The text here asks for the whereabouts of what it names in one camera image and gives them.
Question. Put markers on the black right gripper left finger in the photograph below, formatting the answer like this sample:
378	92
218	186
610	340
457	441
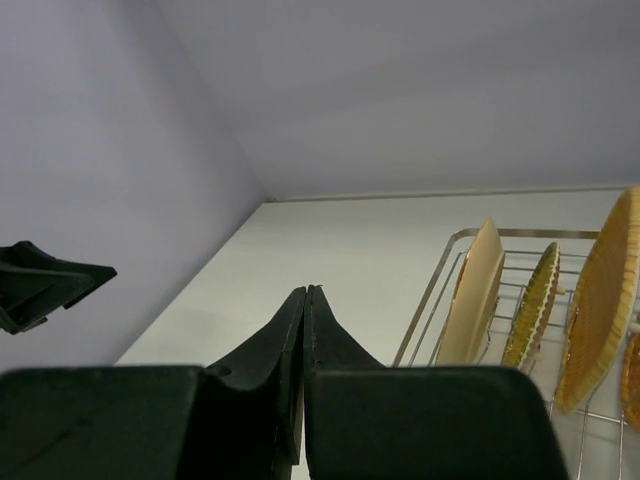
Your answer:
255	403

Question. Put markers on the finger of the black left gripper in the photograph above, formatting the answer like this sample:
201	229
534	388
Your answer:
34	284

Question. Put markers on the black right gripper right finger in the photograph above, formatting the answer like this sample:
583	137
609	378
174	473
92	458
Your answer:
344	402

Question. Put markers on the beige leaf pattern plate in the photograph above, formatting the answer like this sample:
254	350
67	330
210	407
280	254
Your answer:
473	299

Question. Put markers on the green rim woven plate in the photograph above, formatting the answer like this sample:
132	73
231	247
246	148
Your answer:
533	314

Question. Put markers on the large orange woven plate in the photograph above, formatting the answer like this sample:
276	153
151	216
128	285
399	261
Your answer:
602	306

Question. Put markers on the small orange woven plate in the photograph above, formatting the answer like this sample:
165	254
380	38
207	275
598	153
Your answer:
629	383

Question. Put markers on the metal wire dish rack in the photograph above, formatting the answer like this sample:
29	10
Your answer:
596	440

